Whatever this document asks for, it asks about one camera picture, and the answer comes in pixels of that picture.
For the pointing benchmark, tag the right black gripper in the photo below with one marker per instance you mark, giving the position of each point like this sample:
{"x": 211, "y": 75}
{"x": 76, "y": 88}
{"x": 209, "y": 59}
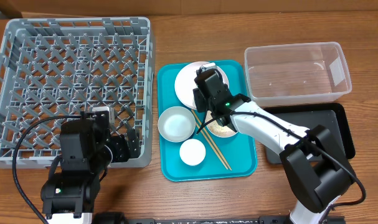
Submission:
{"x": 208, "y": 77}

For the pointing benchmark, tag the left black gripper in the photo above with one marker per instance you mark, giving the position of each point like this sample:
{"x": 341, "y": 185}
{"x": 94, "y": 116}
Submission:
{"x": 124, "y": 153}

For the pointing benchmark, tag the pink bowl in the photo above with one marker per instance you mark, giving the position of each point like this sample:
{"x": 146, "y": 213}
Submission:
{"x": 220, "y": 131}

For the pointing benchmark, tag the pale green cup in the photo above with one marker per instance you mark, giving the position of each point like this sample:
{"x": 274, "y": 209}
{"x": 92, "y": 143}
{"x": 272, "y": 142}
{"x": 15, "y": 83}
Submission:
{"x": 192, "y": 152}

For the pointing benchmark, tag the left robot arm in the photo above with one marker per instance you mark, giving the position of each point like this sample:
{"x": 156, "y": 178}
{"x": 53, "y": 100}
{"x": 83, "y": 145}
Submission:
{"x": 88, "y": 148}

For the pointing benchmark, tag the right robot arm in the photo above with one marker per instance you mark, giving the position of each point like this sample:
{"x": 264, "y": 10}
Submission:
{"x": 317, "y": 169}

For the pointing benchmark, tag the upper wooden chopstick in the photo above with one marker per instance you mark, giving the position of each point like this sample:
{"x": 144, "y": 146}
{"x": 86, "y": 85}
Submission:
{"x": 212, "y": 141}

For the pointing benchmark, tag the wooden chopstick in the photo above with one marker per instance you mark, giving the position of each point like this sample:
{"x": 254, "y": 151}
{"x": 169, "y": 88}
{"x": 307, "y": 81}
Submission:
{"x": 216, "y": 152}
{"x": 212, "y": 141}

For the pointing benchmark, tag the large pink plate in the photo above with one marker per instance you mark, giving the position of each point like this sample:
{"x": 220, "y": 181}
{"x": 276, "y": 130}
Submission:
{"x": 184, "y": 83}

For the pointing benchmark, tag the grey bowl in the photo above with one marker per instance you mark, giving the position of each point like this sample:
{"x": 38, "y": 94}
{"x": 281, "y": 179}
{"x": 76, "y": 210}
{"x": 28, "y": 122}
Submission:
{"x": 176, "y": 124}

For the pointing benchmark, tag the teal serving tray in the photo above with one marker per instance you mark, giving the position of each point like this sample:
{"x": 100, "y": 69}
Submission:
{"x": 239, "y": 150}

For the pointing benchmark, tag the clear plastic bin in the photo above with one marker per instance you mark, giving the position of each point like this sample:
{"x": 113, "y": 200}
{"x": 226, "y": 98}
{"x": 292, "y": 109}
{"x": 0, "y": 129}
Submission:
{"x": 295, "y": 74}

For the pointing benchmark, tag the lower wooden chopstick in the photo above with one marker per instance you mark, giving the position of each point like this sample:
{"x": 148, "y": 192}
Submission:
{"x": 216, "y": 152}

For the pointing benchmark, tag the grey plastic dish rack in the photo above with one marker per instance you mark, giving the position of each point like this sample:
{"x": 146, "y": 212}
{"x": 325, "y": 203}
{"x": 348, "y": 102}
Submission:
{"x": 51, "y": 68}

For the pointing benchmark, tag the black tray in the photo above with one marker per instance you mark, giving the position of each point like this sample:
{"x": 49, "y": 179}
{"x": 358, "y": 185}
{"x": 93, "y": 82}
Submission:
{"x": 329, "y": 115}

